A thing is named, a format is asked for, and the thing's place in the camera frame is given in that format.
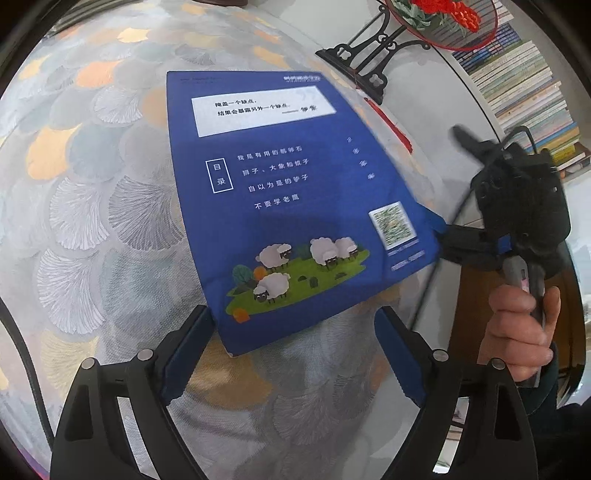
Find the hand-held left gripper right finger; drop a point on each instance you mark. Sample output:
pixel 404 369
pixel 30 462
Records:
pixel 399 360

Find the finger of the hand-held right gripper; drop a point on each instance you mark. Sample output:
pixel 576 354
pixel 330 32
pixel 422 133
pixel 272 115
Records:
pixel 480 150
pixel 471 247

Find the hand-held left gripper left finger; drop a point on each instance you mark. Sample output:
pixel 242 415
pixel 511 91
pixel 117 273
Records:
pixel 187 360

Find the blue book with sheep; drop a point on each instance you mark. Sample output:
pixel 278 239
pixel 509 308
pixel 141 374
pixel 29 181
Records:
pixel 286 194

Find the row of pale shelf books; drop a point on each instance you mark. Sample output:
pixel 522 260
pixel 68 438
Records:
pixel 521 92

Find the person's right hand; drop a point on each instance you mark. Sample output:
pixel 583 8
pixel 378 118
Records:
pixel 508 332

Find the red tassel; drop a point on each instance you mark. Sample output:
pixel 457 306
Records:
pixel 401 136

